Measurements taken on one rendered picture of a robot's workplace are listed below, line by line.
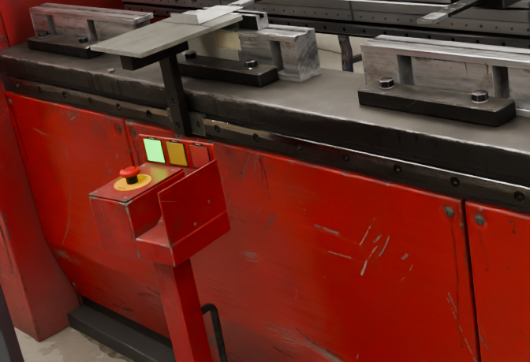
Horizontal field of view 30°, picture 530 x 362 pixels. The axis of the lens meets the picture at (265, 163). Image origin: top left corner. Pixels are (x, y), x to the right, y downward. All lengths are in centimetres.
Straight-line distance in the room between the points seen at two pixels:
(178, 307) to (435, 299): 50
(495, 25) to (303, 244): 56
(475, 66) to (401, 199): 26
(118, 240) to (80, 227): 86
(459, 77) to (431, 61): 6
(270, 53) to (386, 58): 32
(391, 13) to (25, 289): 144
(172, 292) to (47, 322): 117
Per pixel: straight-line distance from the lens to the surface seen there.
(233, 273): 220
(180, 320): 196
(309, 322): 207
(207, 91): 202
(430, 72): 174
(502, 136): 157
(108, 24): 248
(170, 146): 190
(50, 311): 306
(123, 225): 185
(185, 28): 204
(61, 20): 267
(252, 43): 205
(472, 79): 168
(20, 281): 299
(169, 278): 192
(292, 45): 195
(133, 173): 187
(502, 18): 194
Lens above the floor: 146
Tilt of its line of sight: 21 degrees down
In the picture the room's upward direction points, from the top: 10 degrees counter-clockwise
